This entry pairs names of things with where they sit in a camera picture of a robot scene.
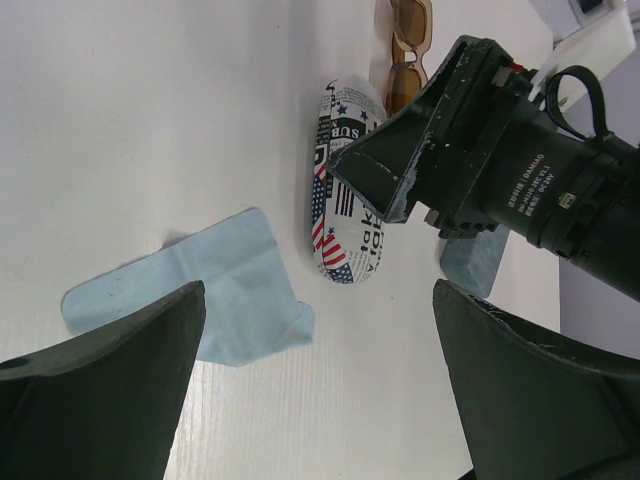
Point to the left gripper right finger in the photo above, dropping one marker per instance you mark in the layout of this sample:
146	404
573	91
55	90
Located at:
533	403

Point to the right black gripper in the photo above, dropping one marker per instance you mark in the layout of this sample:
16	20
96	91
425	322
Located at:
481	148

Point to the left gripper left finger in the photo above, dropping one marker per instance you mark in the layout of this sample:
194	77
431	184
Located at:
105	404

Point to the newspaper print pouch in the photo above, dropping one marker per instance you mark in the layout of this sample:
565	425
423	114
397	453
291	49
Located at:
346	237

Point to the blue glasses case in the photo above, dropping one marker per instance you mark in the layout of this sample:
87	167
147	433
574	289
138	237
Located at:
473	264

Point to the brown sunglasses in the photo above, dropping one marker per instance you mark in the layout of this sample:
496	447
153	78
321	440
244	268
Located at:
411	36

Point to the crumpled blue cleaning cloth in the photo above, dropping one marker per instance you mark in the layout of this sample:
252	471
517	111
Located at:
251	309

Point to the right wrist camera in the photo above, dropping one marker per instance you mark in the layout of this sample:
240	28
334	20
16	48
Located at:
598	35

